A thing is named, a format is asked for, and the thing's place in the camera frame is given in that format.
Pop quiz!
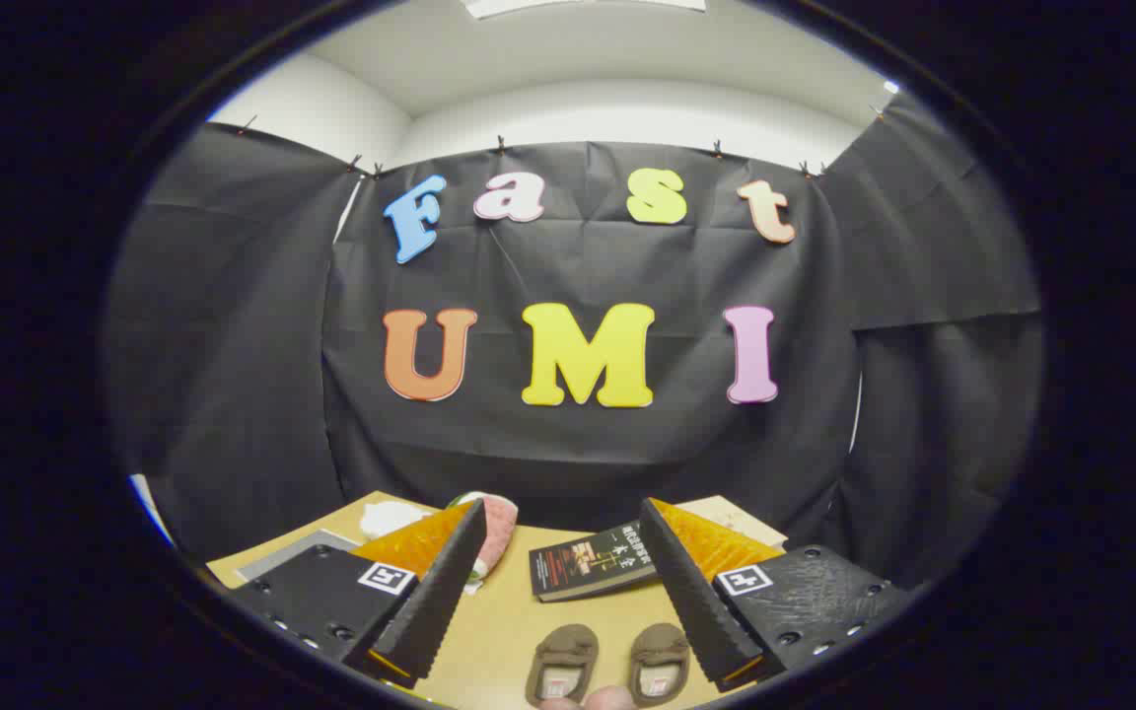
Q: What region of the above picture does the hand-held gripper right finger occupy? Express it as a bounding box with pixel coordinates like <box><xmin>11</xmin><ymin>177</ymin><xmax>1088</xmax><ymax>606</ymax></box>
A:
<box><xmin>638</xmin><ymin>497</ymin><xmax>912</xmax><ymax>693</ymax></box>

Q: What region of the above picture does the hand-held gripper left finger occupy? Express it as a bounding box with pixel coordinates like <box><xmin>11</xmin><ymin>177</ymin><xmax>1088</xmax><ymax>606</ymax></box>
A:
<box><xmin>230</xmin><ymin>498</ymin><xmax>488</xmax><ymax>689</ymax></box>

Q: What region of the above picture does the brown shoe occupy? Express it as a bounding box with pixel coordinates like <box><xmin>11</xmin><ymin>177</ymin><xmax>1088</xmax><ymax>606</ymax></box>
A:
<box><xmin>628</xmin><ymin>622</ymin><xmax>693</xmax><ymax>707</ymax></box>
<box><xmin>526</xmin><ymin>622</ymin><xmax>600</xmax><ymax>707</ymax></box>

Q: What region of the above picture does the cream storage box lid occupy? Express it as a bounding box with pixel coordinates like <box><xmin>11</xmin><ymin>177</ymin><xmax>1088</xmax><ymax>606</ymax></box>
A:
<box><xmin>236</xmin><ymin>529</ymin><xmax>363</xmax><ymax>585</ymax></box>

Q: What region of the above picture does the watermelon slice plush toy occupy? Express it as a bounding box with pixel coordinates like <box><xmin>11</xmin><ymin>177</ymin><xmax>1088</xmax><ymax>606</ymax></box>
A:
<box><xmin>446</xmin><ymin>491</ymin><xmax>519</xmax><ymax>595</ymax></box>

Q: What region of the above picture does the white plush toy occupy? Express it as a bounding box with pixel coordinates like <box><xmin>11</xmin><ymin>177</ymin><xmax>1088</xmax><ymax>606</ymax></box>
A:
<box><xmin>360</xmin><ymin>500</ymin><xmax>433</xmax><ymax>539</ymax></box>

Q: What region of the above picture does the beige paperback book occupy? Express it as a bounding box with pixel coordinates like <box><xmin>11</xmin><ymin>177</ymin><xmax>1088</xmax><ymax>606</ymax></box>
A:
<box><xmin>676</xmin><ymin>495</ymin><xmax>789</xmax><ymax>549</ymax></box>

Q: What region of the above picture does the black cover book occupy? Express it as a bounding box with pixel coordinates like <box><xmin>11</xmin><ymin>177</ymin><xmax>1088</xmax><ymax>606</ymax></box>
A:
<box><xmin>529</xmin><ymin>521</ymin><xmax>670</xmax><ymax>603</ymax></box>

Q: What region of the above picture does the black backdrop cloth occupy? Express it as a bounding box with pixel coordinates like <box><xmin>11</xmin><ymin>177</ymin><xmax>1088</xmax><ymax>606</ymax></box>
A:
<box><xmin>105</xmin><ymin>94</ymin><xmax>1047</xmax><ymax>593</ymax></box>

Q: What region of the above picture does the ceiling light panel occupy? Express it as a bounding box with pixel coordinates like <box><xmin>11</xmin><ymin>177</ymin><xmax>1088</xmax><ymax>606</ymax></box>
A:
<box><xmin>463</xmin><ymin>0</ymin><xmax>708</xmax><ymax>20</ymax></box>

